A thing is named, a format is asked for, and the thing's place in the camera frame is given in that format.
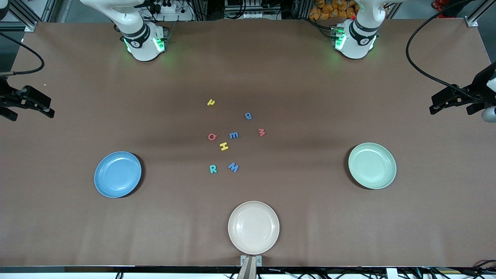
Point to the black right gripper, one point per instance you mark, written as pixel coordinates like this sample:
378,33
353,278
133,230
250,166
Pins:
5,96

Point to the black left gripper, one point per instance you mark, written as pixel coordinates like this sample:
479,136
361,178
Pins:
477,91

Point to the yellow lowercase letter h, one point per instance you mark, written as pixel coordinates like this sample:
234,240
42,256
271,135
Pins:
210,102

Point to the red uppercase letter G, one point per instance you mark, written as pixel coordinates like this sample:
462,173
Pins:
209,136

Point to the teal uppercase letter R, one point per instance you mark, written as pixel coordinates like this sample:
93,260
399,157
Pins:
211,169

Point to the yellow uppercase letter H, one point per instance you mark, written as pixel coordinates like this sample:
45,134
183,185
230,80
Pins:
224,146

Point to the blue lowercase letter m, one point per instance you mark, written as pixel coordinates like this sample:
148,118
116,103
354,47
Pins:
233,135

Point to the blue uppercase letter M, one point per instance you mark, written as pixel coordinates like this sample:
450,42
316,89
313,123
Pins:
233,166

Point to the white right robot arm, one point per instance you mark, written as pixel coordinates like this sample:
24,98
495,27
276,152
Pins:
145,46

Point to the green plate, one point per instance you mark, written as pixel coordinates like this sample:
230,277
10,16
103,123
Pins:
372,166

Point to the blue plate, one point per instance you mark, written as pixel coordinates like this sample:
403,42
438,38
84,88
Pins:
116,174

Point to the beige plate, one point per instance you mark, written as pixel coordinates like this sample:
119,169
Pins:
254,228

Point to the black trouser leg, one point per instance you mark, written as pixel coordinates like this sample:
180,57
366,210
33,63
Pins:
455,7

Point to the red shoe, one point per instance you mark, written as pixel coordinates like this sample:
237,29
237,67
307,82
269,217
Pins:
438,4

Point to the orange snack bags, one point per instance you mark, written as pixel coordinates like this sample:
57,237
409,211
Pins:
329,11

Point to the white power strip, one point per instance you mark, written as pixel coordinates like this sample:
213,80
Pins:
182,15

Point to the brown table mat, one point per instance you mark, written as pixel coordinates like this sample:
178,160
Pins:
348,232

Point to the white control box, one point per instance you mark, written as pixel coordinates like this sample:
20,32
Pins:
252,14

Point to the aluminium frame profile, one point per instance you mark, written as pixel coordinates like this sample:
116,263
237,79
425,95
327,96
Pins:
472,22
19,13

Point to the silver camera mount bracket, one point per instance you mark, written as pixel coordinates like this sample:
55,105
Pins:
251,260

